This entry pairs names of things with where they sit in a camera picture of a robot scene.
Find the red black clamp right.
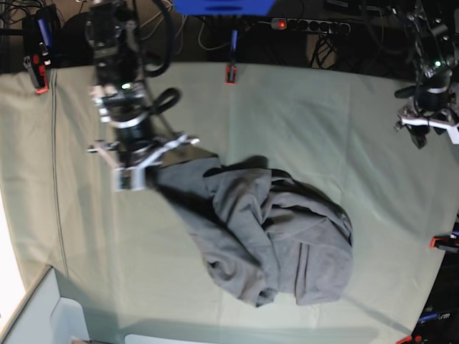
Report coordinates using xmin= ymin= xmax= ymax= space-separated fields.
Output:
xmin=430 ymin=230 xmax=459 ymax=254

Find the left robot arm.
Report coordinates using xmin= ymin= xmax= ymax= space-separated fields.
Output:
xmin=394 ymin=1 xmax=458 ymax=149

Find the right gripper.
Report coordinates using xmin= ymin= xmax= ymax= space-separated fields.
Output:
xmin=87 ymin=133 xmax=199 ymax=191

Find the red black clamp left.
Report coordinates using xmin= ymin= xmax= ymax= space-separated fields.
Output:
xmin=22 ymin=7 xmax=54 ymax=95

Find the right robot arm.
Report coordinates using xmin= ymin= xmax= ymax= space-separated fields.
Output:
xmin=85 ymin=1 xmax=199 ymax=191

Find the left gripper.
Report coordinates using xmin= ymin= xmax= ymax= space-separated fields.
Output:
xmin=394 ymin=105 xmax=458 ymax=149

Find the red black clamp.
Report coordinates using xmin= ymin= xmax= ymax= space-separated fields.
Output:
xmin=430 ymin=230 xmax=459 ymax=254
xmin=225 ymin=29 xmax=238 ymax=85
xmin=22 ymin=7 xmax=54 ymax=95

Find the green table cloth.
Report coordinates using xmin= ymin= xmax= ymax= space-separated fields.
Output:
xmin=1 ymin=63 xmax=458 ymax=343

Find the blue plastic object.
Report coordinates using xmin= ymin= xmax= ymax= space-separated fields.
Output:
xmin=173 ymin=0 xmax=275 ymax=16

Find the grey t-shirt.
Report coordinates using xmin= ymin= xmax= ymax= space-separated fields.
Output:
xmin=146 ymin=156 xmax=353 ymax=307

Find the black power strip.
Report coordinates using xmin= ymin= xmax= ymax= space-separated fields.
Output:
xmin=269 ymin=18 xmax=351 ymax=35

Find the white bin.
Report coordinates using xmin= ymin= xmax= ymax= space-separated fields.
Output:
xmin=1 ymin=265 xmax=91 ymax=344

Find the red black clamp middle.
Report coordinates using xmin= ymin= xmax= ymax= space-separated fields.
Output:
xmin=225 ymin=29 xmax=238 ymax=85

